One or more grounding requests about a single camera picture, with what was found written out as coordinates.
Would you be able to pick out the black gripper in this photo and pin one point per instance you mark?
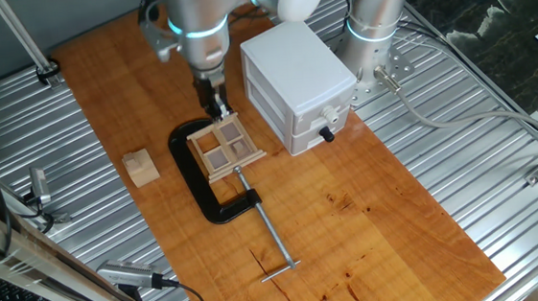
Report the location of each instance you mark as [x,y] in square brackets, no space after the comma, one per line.
[209,90]

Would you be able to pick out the wooden compartment tray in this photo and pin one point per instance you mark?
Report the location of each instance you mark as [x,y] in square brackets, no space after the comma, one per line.
[223,147]

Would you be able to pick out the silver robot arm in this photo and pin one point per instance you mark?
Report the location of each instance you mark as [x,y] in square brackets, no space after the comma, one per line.
[201,16]

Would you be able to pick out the black C-clamp with steel screw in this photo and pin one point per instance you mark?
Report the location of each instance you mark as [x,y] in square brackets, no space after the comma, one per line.
[194,175]

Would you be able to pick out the white control box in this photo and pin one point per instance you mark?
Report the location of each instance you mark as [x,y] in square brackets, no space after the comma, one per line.
[291,67]

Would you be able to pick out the pale wooden block puzzle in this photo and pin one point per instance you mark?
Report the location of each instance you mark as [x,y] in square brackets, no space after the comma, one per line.
[140,169]

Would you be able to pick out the orange wooden board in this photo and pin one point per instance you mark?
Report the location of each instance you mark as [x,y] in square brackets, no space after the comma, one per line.
[352,235]

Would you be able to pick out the metal pole with black clamp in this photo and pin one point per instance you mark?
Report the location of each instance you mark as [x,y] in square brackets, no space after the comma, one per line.
[24,40]

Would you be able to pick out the dark landscape poster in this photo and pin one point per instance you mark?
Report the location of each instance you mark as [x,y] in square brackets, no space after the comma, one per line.
[505,31]

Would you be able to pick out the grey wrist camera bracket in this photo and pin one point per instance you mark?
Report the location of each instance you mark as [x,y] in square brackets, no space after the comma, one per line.
[156,36]

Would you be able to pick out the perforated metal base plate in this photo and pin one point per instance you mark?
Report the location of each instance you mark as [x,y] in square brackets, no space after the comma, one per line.
[399,65]

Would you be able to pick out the large grey camera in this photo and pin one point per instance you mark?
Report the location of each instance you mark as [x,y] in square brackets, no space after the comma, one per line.
[127,273]

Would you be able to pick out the metal corner bracket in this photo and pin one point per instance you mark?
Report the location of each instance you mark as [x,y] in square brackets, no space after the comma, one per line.
[535,176]

